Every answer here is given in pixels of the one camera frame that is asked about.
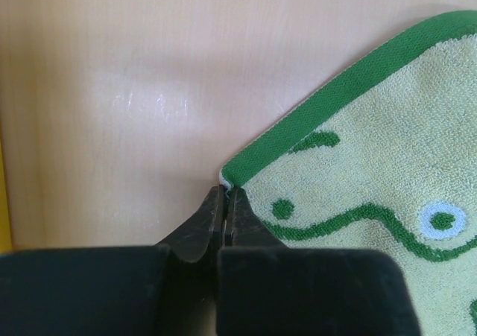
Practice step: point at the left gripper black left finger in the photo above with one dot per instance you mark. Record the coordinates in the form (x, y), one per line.
(141, 290)

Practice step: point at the green frog pattern towel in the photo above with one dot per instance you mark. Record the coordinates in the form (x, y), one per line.
(383, 157)

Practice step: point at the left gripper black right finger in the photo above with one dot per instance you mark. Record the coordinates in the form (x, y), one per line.
(266, 288)

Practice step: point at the yellow plastic tray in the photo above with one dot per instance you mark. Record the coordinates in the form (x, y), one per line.
(5, 230)

